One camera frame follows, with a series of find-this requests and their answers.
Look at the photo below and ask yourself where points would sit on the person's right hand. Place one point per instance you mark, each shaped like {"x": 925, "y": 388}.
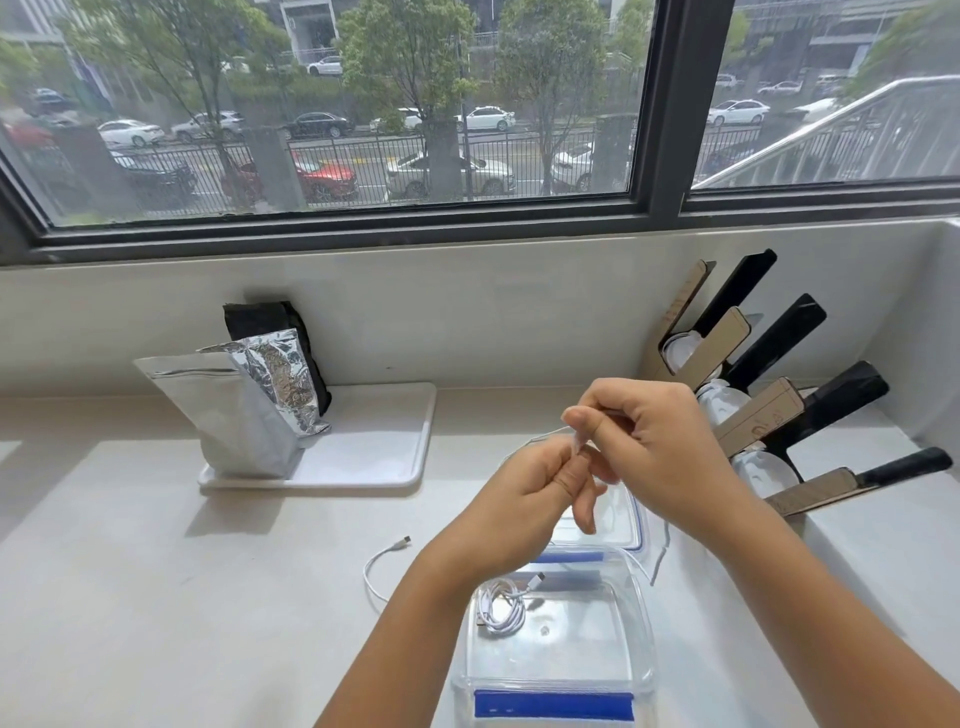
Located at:
{"x": 660, "y": 450}

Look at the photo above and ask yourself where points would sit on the person's left hand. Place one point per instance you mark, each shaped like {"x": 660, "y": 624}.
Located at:
{"x": 510, "y": 510}

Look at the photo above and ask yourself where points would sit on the clear container lid blue seal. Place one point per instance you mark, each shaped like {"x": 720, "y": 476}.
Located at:
{"x": 622, "y": 525}

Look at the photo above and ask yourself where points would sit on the clear plastic container blue clips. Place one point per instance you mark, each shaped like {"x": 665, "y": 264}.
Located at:
{"x": 585, "y": 645}

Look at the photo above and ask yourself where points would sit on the person's left forearm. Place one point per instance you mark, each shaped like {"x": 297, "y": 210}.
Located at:
{"x": 397, "y": 652}

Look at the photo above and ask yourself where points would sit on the person's right forearm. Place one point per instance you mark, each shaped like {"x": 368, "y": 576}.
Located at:
{"x": 825, "y": 615}

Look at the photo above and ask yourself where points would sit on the white cup lid stack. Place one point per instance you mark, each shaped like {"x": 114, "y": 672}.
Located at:
{"x": 765, "y": 474}
{"x": 682, "y": 351}
{"x": 724, "y": 401}

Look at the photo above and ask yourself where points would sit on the cardboard cup dispenser rack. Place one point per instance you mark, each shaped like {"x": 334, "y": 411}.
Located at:
{"x": 757, "y": 424}

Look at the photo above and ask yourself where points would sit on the white rectangular tray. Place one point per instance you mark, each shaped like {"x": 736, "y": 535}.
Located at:
{"x": 367, "y": 442}

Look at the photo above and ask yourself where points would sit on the silver foil bag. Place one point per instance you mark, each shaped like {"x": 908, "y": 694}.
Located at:
{"x": 225, "y": 412}

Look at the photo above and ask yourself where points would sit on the black bag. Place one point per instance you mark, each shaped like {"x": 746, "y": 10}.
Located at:
{"x": 262, "y": 319}

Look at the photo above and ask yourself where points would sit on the beige car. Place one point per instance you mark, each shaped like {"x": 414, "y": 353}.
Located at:
{"x": 487, "y": 176}

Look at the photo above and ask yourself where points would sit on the white stair railing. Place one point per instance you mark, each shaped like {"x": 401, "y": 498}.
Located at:
{"x": 810, "y": 124}

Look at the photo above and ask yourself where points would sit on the red car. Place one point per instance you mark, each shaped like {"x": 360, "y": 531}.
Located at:
{"x": 322, "y": 178}

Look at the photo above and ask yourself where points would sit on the black window frame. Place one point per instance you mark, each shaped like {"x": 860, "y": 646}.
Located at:
{"x": 671, "y": 112}

